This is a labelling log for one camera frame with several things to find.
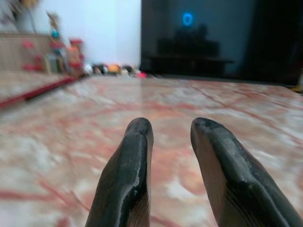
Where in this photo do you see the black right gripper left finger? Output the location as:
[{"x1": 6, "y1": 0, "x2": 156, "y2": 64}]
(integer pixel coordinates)
[{"x1": 86, "y1": 117, "x2": 154, "y2": 227}]

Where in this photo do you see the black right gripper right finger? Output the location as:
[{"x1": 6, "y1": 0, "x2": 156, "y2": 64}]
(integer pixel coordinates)
[{"x1": 190, "y1": 117, "x2": 303, "y2": 227}]

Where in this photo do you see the row of small toy figures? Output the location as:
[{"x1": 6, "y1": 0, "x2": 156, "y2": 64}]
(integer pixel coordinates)
[{"x1": 84, "y1": 63, "x2": 147, "y2": 79}]

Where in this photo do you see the red lidded snack jar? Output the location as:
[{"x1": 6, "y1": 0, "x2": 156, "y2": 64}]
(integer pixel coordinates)
[{"x1": 67, "y1": 39, "x2": 85, "y2": 71}]

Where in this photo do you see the large black television screen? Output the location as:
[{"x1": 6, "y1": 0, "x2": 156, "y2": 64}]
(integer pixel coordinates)
[{"x1": 139, "y1": 0, "x2": 303, "y2": 86}]

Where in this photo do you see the dried flower bouquet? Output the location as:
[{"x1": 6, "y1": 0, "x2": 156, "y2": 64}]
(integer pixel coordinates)
[{"x1": 46, "y1": 11, "x2": 62, "y2": 40}]

